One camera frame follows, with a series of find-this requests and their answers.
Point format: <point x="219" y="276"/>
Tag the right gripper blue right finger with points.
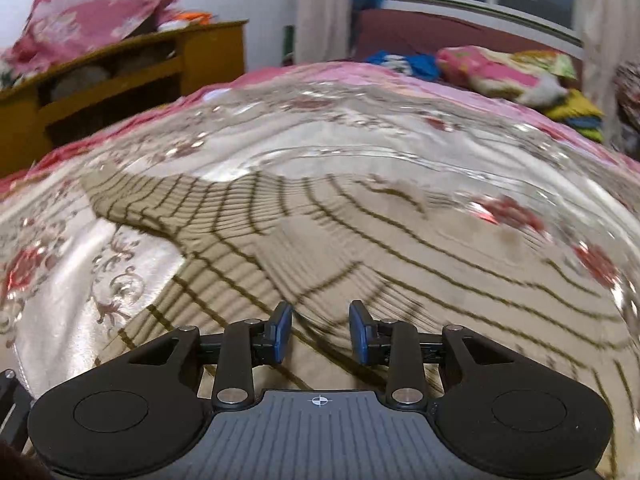
<point x="362" y="329"/>

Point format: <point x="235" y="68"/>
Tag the pink floral folded quilt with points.
<point x="533" y="78"/>

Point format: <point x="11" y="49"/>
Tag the right beige curtain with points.
<point x="609" y="30"/>

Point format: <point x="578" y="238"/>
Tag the red floral cloth on cabinet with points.
<point x="58" y="31"/>

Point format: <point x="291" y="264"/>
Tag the left beige curtain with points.
<point x="321" y="30"/>

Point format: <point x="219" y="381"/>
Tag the beige curtain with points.
<point x="609" y="30"/>
<point x="321" y="30"/>

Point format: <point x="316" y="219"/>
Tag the yellow folded blanket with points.
<point x="579" y="113"/>

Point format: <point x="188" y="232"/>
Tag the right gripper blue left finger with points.
<point x="277" y="333"/>

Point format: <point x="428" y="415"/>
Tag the dark red headboard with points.
<point x="408" y="33"/>

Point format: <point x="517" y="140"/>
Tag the blue garment on bed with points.
<point x="421" y="66"/>

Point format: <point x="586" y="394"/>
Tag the floral satin bedspread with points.
<point x="71" y="280"/>

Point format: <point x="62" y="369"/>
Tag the beige striped knit sweater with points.
<point x="319" y="243"/>

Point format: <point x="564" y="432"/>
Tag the dark floral bundle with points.
<point x="627" y="89"/>

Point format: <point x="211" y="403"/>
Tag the wooden cabinet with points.
<point x="80" y="97"/>

